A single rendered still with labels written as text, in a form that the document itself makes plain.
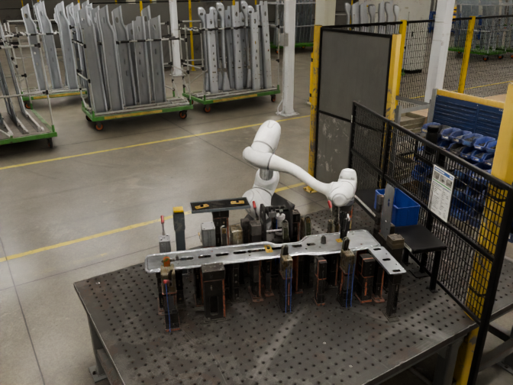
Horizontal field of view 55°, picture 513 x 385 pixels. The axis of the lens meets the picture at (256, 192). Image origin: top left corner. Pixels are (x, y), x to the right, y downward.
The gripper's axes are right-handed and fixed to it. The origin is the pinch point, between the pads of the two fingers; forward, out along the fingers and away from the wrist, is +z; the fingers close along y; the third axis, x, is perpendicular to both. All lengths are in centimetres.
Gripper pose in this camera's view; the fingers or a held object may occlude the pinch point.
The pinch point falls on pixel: (343, 234)
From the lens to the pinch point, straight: 299.6
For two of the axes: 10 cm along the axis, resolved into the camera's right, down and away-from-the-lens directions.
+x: 9.8, -0.9, 2.0
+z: 0.0, 9.2, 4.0
